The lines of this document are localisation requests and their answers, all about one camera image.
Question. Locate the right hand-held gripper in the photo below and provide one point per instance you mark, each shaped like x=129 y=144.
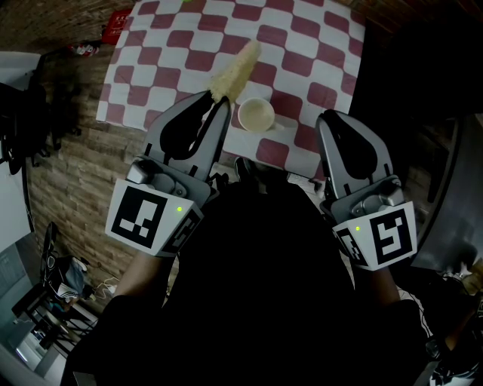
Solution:
x=377 y=233

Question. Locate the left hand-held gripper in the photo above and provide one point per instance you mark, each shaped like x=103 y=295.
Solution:
x=143 y=215

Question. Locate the white cup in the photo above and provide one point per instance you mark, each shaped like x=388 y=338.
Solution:
x=256 y=115

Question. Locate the person's right forearm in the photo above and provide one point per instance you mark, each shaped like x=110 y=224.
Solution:
x=383 y=286

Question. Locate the person's left forearm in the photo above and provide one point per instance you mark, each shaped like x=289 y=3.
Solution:
x=147 y=275

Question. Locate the person's dark shoe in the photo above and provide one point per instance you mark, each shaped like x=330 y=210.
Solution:
x=245 y=167

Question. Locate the pink white checkered tablecloth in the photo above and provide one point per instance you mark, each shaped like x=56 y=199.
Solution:
x=181 y=41

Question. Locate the black office chair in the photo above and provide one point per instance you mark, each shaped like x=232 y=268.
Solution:
x=53 y=124
x=415 y=75
x=13 y=128

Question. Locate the grey desk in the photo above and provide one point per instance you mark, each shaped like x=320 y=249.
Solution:
x=453 y=211

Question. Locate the red box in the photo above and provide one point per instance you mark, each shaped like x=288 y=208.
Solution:
x=117 y=24

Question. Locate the red and white canister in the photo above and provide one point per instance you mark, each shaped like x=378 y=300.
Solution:
x=85 y=49

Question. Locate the person's black clothing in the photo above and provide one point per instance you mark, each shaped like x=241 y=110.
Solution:
x=264 y=282

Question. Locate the yellowish cloth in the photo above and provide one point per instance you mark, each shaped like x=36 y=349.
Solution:
x=471 y=279

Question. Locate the white desk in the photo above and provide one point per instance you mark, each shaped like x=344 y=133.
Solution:
x=19 y=69

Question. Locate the black backpack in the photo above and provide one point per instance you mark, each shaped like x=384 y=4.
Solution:
x=50 y=256

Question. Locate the black white striped garment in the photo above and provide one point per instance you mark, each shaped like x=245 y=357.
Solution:
x=71 y=280

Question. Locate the black metal frame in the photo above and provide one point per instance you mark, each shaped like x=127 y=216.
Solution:
x=49 y=320

